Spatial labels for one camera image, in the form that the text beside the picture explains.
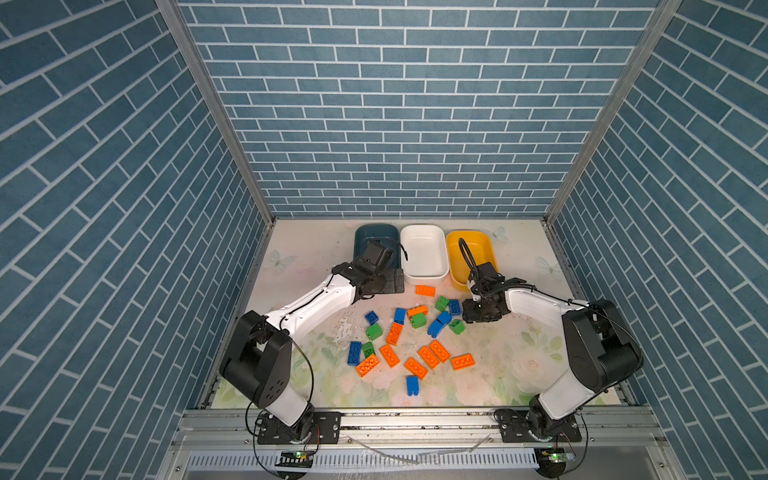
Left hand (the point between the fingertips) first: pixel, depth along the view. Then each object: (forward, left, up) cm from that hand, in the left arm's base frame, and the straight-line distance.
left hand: (391, 281), depth 88 cm
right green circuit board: (-43, -39, -14) cm, 60 cm away
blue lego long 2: (-17, +11, -12) cm, 24 cm away
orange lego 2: (-11, -1, -12) cm, 16 cm away
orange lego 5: (-22, -8, -12) cm, 26 cm away
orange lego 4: (-17, +1, -13) cm, 22 cm away
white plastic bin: (+22, -14, -12) cm, 29 cm away
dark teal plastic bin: (+27, +2, -9) cm, 28 cm away
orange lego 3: (-20, +7, -11) cm, 24 cm away
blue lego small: (-6, +6, -11) cm, 14 cm away
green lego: (-8, -8, -11) cm, 15 cm away
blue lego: (-4, -20, -9) cm, 23 cm away
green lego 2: (-9, -20, -11) cm, 25 cm away
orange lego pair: (-17, -14, -12) cm, 25 cm away
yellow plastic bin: (+24, -34, -12) cm, 43 cm away
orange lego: (-4, -9, -10) cm, 14 cm away
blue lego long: (-9, -14, -11) cm, 20 cm away
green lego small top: (-3, -16, -9) cm, 19 cm away
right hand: (-5, -25, -11) cm, 27 cm away
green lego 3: (-11, +5, -11) cm, 16 cm away
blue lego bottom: (-26, -5, -11) cm, 29 cm away
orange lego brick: (+4, -12, -11) cm, 17 cm away
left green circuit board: (-41, +23, -16) cm, 50 cm away
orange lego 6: (-20, -20, -12) cm, 31 cm away
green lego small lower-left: (-16, +7, -12) cm, 21 cm away
